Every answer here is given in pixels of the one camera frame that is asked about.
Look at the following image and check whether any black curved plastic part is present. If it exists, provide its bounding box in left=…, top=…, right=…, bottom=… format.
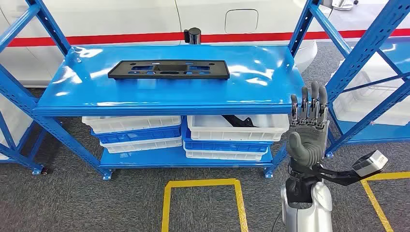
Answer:
left=221, top=115, right=259, bottom=128

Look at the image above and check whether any yellow floor tape rectangle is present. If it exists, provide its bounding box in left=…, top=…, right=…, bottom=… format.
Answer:
left=360, top=171, right=410, bottom=232
left=161, top=178, right=249, bottom=232

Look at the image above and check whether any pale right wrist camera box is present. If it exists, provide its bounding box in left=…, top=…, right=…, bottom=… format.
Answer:
left=351, top=149, right=389, bottom=178

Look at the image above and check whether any white car with red stripe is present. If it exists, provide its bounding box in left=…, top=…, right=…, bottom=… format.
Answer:
left=0, top=0, right=410, bottom=88

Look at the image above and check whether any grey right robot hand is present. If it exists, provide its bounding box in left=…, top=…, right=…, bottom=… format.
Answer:
left=286, top=80, right=330, bottom=169

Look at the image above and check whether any black plastic panel part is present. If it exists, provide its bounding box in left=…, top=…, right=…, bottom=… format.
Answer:
left=107, top=59, right=231, bottom=80

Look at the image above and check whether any black topped stanchion post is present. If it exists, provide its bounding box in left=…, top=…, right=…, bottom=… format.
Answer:
left=184, top=27, right=202, bottom=45

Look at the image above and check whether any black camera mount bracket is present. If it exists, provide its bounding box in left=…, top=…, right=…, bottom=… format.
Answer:
left=312, top=163, right=364, bottom=187

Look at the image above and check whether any white swivel chair base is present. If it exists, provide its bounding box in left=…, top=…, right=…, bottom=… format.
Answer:
left=322, top=0, right=359, bottom=11

